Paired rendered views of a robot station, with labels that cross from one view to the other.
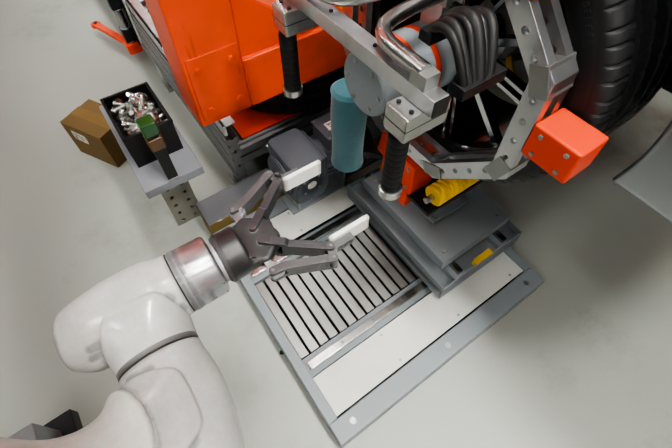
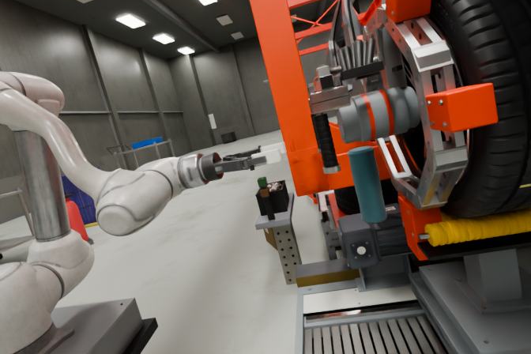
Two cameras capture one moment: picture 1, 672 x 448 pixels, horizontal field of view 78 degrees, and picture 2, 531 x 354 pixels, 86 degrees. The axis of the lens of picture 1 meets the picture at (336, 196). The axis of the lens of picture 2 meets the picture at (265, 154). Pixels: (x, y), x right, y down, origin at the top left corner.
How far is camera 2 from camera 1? 0.67 m
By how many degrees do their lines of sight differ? 59
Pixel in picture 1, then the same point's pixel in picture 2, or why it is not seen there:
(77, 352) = not seen: hidden behind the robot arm
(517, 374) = not seen: outside the picture
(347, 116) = (355, 166)
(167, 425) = (118, 175)
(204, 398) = (140, 182)
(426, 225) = (472, 313)
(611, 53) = (468, 26)
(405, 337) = not seen: outside the picture
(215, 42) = (306, 144)
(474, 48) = (353, 52)
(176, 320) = (165, 169)
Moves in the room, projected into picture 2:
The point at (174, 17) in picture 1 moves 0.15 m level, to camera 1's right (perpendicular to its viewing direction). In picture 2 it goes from (285, 129) to (311, 124)
